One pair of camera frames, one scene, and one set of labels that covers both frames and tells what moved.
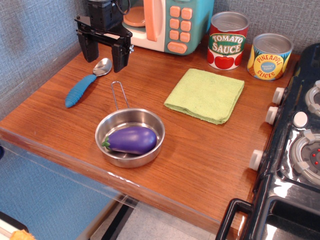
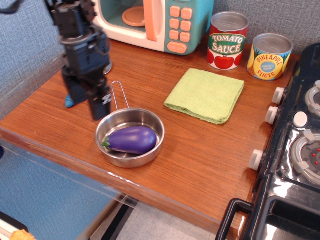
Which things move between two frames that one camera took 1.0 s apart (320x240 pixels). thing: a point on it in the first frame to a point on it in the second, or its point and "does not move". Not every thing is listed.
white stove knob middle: x=271 y=114 does not move
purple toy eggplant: x=139 y=140 does not move
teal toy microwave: x=177 y=27 does not move
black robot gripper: x=104 y=22 to x=88 y=59
